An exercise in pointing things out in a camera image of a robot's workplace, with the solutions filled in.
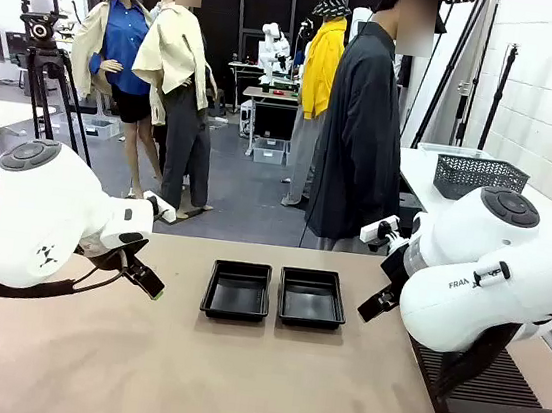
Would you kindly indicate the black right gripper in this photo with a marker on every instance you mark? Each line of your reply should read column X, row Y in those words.
column 396, row 271

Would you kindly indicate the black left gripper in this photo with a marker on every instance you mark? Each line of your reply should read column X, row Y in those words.
column 136, row 260

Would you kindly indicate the black ESD tray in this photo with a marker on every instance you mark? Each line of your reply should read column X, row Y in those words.
column 310, row 315
column 234, row 307

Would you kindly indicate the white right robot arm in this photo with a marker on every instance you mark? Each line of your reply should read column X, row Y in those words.
column 497, row 289

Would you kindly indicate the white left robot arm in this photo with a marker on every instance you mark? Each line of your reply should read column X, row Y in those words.
column 28, row 216

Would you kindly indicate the black slotted board rack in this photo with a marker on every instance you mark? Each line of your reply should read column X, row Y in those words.
column 499, row 395

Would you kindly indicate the grey plastic mesh basket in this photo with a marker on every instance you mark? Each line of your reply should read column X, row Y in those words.
column 476, row 178

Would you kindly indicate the person in dark jacket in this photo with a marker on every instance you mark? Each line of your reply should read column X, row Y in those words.
column 359, row 141

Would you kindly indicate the mannequin in cream jacket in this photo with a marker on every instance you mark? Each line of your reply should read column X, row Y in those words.
column 186, row 120

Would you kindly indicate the clear plastic container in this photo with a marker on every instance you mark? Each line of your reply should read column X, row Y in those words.
column 454, row 150

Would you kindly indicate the clear storage bin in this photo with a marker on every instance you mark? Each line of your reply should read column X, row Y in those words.
column 268, row 151

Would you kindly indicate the background work table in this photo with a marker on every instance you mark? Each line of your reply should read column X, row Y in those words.
column 269, row 95

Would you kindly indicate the mannequin in blue shirt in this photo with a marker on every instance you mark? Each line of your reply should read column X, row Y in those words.
column 122, row 46

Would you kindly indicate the mannequin in yellow hoodie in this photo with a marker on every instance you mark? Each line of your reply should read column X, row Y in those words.
column 323, row 71

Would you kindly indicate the black studio stand poles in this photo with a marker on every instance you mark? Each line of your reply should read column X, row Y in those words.
column 448, row 71

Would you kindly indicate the thin black light stand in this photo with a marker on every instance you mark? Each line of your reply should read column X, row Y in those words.
column 499, row 93

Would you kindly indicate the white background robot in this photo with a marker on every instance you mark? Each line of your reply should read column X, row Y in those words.
column 275, row 47

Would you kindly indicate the white round-front appliance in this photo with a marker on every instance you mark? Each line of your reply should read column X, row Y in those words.
column 360, row 18

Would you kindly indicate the patterned bucket hat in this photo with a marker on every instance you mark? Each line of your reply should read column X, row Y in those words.
column 333, row 2

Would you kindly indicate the black camera tripod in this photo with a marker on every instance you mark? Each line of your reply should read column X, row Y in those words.
column 39, row 87

